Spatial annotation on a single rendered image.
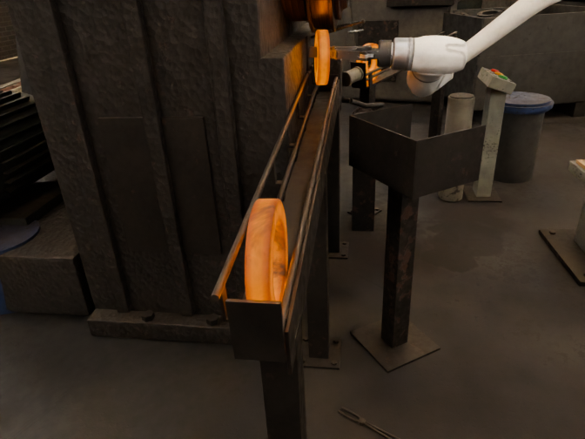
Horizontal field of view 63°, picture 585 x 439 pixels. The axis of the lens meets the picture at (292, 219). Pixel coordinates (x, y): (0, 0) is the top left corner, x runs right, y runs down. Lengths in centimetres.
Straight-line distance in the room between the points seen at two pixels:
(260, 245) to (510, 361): 112
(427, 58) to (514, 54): 242
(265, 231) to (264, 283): 7
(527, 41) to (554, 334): 253
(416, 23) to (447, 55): 286
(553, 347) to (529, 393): 22
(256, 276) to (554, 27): 352
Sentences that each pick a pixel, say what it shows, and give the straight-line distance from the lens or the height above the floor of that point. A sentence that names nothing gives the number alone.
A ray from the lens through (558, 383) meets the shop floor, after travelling 158.
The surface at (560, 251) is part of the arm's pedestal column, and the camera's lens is 218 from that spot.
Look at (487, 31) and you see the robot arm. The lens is 163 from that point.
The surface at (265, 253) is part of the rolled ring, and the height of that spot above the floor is 73.
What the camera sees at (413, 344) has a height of 1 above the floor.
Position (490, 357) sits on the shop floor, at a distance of 160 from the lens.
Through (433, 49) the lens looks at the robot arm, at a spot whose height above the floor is 85.
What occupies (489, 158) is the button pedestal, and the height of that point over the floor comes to 21.
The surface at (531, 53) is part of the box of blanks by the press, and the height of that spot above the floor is 49.
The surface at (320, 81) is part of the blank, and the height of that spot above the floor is 77.
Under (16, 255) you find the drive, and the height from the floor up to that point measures 25.
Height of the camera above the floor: 104
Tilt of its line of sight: 27 degrees down
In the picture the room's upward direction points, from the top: 3 degrees counter-clockwise
